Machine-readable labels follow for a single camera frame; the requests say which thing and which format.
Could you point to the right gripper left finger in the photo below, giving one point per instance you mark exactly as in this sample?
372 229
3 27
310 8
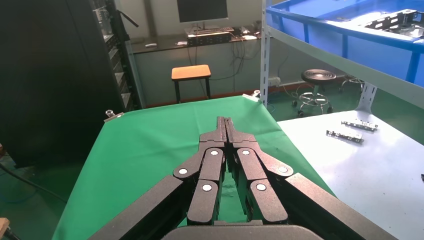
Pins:
205 198

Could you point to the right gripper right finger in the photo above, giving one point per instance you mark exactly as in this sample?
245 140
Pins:
265 202

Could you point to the green table cloth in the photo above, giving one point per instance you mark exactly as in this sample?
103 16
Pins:
149 149

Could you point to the silver binder clip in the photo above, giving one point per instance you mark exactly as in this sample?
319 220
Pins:
114 116
251 96

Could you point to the white power strip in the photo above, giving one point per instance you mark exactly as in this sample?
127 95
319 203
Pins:
274 82

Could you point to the orange top square stool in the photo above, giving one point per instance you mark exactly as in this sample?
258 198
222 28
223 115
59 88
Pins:
191 72

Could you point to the dark top grey desk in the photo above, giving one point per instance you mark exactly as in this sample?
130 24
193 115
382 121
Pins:
159 76

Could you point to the black seat chrome stool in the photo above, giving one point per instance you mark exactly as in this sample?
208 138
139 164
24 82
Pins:
318 76

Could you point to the chrome stool base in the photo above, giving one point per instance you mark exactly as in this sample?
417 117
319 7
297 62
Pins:
351 81

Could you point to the black box device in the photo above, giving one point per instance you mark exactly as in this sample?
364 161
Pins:
208 39

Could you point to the small white device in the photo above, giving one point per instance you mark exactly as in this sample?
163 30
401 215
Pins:
150 45

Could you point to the white paper sheet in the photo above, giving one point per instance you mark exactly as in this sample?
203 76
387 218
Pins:
250 37

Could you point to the computer keyboard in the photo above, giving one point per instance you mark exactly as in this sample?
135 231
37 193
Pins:
208 30

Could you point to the blue plastic bin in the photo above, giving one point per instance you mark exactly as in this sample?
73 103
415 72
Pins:
331 36

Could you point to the black computer monitor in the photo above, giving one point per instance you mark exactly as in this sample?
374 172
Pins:
202 10

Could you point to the black equipment cabinet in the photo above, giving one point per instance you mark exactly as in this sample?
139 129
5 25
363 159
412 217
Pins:
49 82

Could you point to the tan wooden object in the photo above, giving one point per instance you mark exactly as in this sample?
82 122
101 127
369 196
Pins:
4 227

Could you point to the small silver metal rail part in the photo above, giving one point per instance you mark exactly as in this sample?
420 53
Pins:
359 125
344 136

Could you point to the perforated grey rack post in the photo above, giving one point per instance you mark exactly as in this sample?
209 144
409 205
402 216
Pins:
265 49
366 97

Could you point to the silver sheet metal bracket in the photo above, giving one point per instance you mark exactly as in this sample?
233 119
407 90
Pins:
397 20

